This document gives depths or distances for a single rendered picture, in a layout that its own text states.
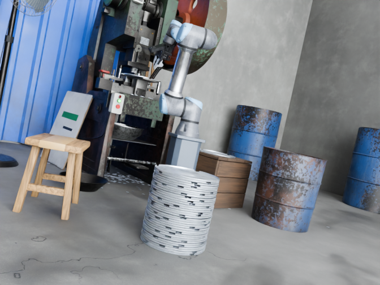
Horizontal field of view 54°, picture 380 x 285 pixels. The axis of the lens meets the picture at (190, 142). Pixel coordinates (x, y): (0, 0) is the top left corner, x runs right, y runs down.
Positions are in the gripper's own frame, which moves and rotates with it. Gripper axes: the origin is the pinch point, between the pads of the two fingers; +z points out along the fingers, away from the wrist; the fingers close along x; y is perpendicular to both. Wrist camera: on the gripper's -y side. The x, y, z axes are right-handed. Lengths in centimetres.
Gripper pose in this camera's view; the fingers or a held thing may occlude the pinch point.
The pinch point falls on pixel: (153, 67)
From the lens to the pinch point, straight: 272.7
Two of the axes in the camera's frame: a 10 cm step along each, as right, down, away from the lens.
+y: 7.5, 1.1, 6.5
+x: -4.9, -5.7, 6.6
